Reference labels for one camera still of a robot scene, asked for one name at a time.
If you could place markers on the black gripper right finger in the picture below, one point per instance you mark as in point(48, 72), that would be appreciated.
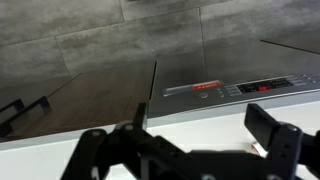
point(287, 145)

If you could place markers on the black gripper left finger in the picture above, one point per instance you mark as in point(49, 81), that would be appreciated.
point(98, 150)

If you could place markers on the red and white packet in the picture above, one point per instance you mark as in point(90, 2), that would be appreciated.
point(257, 149)

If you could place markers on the stainless steel dishwasher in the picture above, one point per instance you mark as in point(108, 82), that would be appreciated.
point(229, 79)

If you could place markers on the dark wood cabinet door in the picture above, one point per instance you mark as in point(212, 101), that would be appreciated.
point(84, 101)

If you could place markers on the black cabinet handle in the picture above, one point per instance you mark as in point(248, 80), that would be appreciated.
point(17, 104)
point(5, 126)

